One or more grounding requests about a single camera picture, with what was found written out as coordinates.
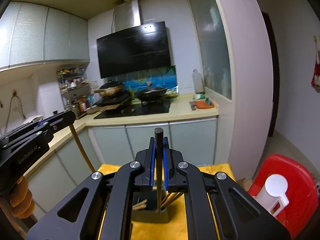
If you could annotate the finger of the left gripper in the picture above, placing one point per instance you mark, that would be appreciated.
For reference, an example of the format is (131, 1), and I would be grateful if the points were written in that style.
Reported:
(26, 131)
(58, 121)

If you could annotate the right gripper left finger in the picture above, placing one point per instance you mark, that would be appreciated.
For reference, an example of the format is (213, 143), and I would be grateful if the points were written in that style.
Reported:
(144, 181)

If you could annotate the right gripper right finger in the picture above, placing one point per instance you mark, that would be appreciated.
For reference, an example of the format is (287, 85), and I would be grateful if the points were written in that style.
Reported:
(173, 181)

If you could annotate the light wooden chopstick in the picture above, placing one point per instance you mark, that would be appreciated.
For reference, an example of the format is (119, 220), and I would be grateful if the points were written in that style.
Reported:
(81, 148)

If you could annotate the left hand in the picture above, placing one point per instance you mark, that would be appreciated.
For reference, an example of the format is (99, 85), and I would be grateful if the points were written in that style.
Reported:
(21, 200)

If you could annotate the white rice cooker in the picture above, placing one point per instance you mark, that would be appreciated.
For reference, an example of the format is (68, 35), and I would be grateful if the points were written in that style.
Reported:
(33, 118)

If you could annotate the wooden chopstick in holder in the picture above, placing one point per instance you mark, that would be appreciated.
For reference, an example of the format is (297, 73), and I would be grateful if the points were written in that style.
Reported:
(169, 199)

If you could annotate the metal spice rack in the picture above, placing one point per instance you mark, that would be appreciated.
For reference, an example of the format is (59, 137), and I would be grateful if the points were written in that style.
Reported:
(74, 90)

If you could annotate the dark green utensil holder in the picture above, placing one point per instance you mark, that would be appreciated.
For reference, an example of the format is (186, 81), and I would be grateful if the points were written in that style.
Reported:
(145, 208)

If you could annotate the black glass cooktop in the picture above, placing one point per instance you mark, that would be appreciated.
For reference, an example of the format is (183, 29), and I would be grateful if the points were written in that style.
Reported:
(146, 108)

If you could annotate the black wok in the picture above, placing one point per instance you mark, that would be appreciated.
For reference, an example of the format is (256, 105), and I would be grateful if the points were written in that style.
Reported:
(151, 94)

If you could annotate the orange cutting board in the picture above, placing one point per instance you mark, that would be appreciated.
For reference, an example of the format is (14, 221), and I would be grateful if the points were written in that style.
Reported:
(203, 104)

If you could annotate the clear plastic bottle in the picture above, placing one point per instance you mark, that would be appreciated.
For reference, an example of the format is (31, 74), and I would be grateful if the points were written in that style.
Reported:
(198, 83)

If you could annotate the white plastic jug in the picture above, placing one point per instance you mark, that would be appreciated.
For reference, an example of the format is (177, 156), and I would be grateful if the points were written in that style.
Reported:
(272, 195)

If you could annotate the black range hood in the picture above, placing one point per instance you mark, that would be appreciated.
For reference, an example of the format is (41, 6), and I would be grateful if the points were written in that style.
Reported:
(133, 49)

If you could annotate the red plastic stool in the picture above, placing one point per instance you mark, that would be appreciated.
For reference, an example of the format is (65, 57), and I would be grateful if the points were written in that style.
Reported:
(301, 192)

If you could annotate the red hanging cloth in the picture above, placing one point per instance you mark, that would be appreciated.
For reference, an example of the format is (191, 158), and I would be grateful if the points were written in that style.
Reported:
(315, 82)

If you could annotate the upper wall cabinets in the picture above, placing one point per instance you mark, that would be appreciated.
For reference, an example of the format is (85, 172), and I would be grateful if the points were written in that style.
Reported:
(36, 34)

